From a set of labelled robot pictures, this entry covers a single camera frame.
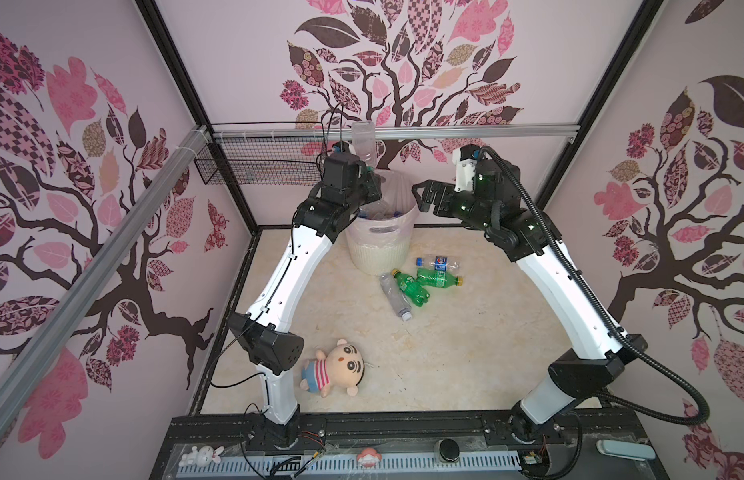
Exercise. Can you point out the small blue label bottle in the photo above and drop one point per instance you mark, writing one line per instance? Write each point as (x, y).
(445, 263)

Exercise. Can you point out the tall clear bottle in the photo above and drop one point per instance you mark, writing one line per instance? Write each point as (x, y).
(396, 299)

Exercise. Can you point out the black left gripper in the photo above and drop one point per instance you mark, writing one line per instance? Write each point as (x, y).
(369, 180)

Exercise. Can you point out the black round knob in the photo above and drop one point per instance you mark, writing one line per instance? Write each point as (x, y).
(447, 451)

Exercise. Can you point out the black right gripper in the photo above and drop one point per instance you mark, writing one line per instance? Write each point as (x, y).
(445, 192)

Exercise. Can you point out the cartoon boy plush doll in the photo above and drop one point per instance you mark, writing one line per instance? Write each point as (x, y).
(341, 368)

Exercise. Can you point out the white bunny figurine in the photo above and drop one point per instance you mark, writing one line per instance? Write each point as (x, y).
(201, 456)

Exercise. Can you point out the aluminium rail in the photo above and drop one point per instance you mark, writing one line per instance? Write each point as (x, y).
(26, 371)
(417, 133)

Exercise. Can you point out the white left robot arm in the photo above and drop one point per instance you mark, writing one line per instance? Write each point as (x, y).
(263, 331)

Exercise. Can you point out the white ribbed trash bin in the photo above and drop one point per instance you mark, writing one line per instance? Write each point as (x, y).
(378, 250)

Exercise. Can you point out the white vent strip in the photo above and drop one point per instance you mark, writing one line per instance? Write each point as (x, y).
(346, 465)

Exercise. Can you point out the green bottle yellow cap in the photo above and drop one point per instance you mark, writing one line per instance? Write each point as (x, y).
(438, 278)

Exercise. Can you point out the square clear bottle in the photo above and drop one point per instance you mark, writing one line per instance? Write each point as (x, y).
(364, 143)

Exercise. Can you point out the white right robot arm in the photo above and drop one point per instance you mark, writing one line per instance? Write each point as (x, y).
(600, 348)

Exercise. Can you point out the aluminium rail left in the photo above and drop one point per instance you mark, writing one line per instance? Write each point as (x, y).
(26, 371)

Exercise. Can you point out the white handle device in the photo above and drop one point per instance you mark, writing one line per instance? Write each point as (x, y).
(625, 450)

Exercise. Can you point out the green plastic bottle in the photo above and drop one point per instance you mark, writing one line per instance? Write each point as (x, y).
(411, 288)

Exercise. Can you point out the black wire basket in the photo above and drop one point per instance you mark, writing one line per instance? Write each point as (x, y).
(264, 157)

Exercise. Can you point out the aluminium rail back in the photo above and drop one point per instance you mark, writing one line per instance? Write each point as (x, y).
(417, 133)

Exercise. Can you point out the red white small figurine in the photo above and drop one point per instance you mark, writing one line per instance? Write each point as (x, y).
(368, 458)

